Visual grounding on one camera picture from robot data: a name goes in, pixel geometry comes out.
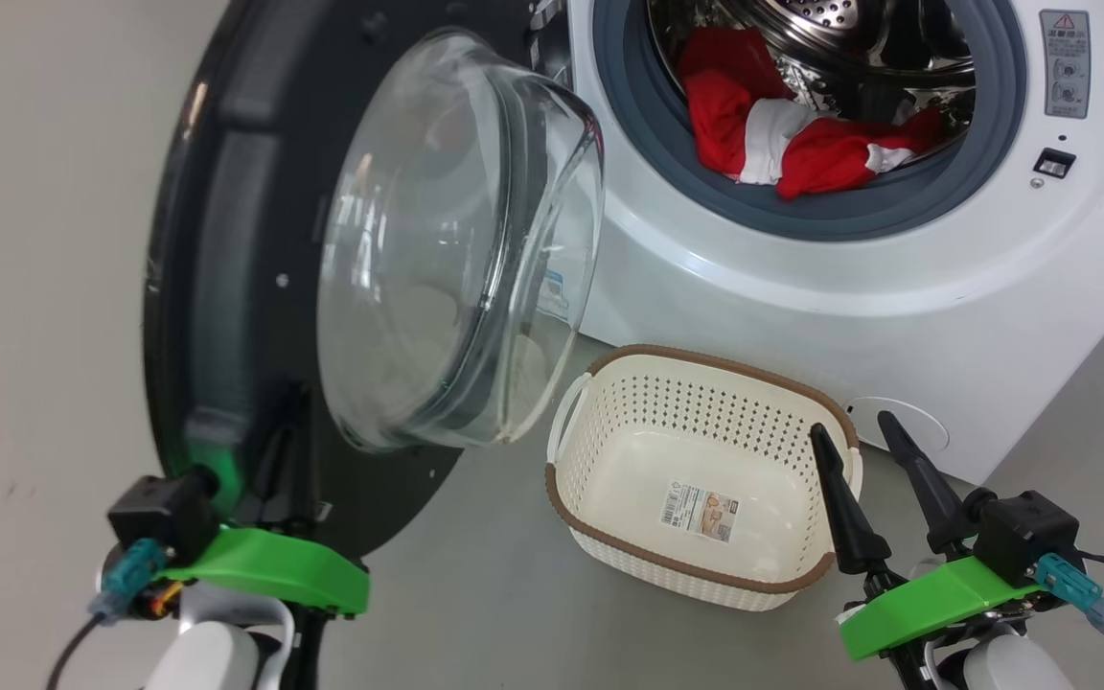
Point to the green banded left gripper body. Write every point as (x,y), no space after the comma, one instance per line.
(274,570)

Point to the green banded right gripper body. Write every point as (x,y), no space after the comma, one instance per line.
(926,604)

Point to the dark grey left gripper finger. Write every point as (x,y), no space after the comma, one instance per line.
(288,470)

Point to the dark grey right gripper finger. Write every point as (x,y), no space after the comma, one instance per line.
(935,498)
(849,527)

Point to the round black glass washer door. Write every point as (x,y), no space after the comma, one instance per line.
(226,240)

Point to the red and white garment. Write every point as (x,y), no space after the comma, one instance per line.
(734,105)

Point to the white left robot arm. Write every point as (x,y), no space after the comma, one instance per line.
(212,661)

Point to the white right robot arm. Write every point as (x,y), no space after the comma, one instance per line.
(1012,666)

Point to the cream perforated laundry basket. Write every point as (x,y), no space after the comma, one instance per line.
(705,565)

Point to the printed product label sticker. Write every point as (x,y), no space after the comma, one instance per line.
(698,511)

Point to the white front-load washing machine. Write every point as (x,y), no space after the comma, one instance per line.
(897,268)

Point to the round white filter cover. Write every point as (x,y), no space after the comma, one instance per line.
(916,426)

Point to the blue energy label sticker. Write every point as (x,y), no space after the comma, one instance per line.
(552,292)

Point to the grey warning sticker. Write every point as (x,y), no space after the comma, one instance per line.
(1065,62)

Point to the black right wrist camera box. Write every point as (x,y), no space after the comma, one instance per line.
(1026,532)

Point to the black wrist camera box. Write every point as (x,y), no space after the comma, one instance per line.
(159,513)
(1026,532)

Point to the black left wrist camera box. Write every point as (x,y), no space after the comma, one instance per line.
(159,513)

